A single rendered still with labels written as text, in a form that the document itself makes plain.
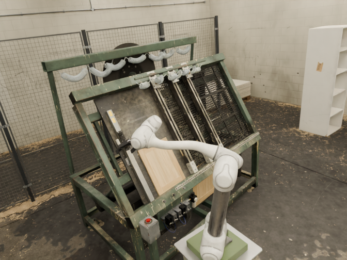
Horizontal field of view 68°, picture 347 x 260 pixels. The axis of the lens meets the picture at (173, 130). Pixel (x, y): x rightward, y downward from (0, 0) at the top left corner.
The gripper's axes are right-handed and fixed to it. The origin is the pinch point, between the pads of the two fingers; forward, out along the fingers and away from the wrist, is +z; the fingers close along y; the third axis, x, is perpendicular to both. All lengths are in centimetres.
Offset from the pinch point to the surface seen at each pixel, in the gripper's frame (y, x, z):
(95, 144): 3.6, 29.1, 35.9
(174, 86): 98, 78, -7
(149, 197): 48, -25, 44
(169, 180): 74, -15, 36
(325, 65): 417, 94, -129
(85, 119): -2, 51, 30
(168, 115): 82, 47, 7
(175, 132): 87, 28, 12
